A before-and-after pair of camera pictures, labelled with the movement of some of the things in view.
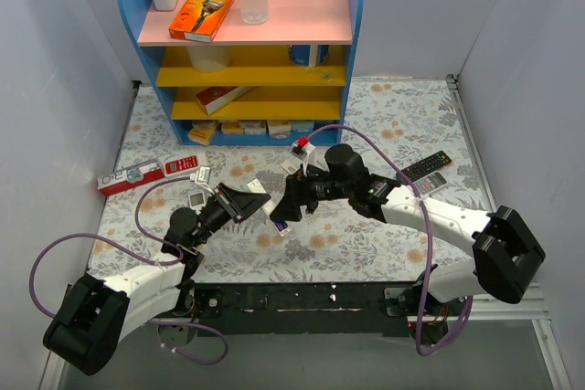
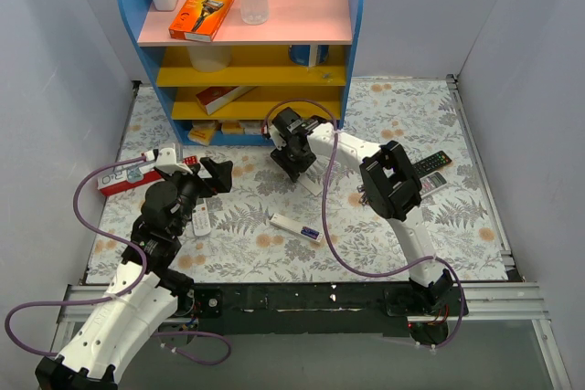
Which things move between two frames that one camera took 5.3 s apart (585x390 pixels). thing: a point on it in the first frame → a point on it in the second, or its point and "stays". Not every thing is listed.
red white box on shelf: x=213 y=98 stays
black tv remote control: x=426 y=166 stays
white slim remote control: x=281 y=226 → x=296 y=227
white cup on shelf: x=209 y=57 stays
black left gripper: x=229 y=203 → x=201 y=178
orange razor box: x=203 y=14 stays
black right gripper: x=303 y=191 → x=292 y=154
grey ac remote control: x=430 y=183 stays
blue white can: x=309 y=55 stays
